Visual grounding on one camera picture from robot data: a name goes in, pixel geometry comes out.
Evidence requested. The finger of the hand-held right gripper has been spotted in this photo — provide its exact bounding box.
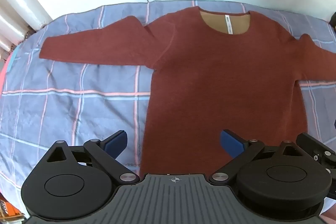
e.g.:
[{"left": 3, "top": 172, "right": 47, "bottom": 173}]
[{"left": 296, "top": 132, "right": 336, "bottom": 170}]

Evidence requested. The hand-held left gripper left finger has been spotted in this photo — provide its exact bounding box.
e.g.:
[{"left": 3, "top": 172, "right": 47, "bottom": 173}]
[{"left": 39, "top": 130, "right": 139, "bottom": 184}]

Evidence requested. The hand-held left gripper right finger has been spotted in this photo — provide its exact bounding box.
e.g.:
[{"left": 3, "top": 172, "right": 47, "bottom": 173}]
[{"left": 210, "top": 130, "right": 313, "bottom": 185}]

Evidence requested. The maroon long-sleeve sweater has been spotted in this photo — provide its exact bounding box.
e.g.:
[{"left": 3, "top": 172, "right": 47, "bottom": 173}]
[{"left": 39, "top": 6, "right": 336, "bottom": 177}]

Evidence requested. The blue plaid bedsheet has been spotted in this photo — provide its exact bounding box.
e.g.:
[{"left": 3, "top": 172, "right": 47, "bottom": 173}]
[{"left": 0, "top": 0, "right": 336, "bottom": 203}]

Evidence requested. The orange patterned object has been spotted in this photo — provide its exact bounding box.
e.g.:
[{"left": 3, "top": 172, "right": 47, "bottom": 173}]
[{"left": 0, "top": 193, "right": 27, "bottom": 224}]

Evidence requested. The white curtain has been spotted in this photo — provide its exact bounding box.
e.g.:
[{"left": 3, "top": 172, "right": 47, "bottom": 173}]
[{"left": 0, "top": 0, "right": 53, "bottom": 56}]

